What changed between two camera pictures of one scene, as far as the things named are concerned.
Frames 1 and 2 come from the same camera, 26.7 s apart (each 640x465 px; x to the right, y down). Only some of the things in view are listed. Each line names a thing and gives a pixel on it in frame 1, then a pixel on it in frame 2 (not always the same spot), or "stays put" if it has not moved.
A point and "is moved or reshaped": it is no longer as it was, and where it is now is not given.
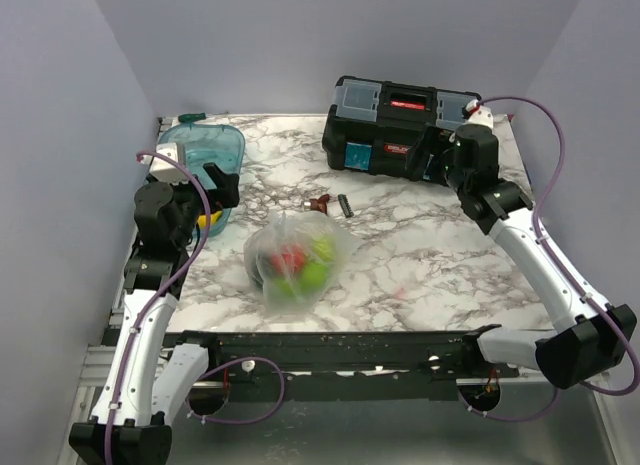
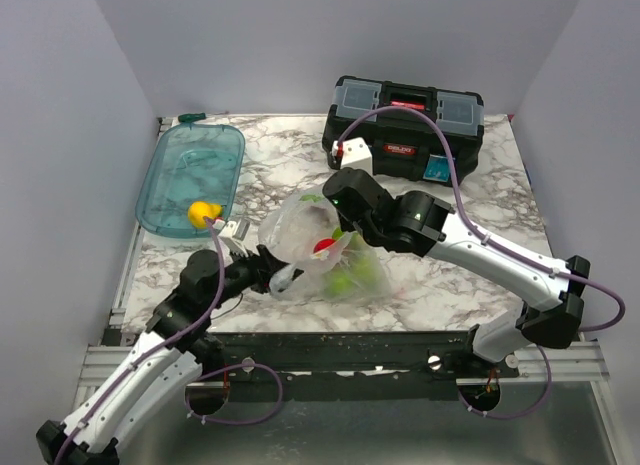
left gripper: (226, 193) to (262, 267)
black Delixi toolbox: (374, 125) stays put
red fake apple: (290, 259) to (322, 244)
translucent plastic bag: (294, 259) is moved or reshaped
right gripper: (427, 141) to (345, 226)
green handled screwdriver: (192, 117) stays put
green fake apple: (311, 278) to (363, 269)
